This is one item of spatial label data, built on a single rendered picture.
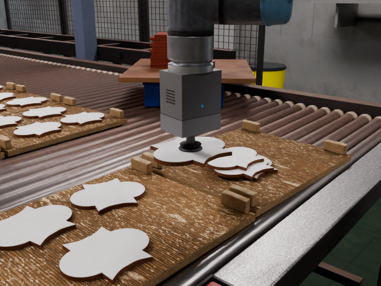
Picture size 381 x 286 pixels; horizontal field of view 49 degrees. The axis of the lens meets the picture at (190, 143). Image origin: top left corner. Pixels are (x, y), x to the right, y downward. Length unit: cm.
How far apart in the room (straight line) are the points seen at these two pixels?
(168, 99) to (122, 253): 26
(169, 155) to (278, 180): 31
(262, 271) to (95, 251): 26
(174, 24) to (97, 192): 38
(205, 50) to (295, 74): 440
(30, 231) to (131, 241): 17
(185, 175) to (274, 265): 34
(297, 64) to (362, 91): 79
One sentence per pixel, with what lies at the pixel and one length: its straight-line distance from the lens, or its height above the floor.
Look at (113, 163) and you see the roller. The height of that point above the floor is 91.
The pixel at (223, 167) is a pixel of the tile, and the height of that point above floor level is 96.
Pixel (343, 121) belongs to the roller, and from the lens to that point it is 152.
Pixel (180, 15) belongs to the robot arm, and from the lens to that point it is 66.
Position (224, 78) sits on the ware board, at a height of 104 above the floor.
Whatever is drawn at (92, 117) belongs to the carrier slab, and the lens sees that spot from 139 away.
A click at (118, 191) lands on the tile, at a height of 94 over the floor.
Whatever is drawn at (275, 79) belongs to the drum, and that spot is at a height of 57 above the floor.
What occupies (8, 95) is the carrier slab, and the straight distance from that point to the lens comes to 182.
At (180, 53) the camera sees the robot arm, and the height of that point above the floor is 123.
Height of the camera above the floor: 131
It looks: 19 degrees down
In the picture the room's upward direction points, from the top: straight up
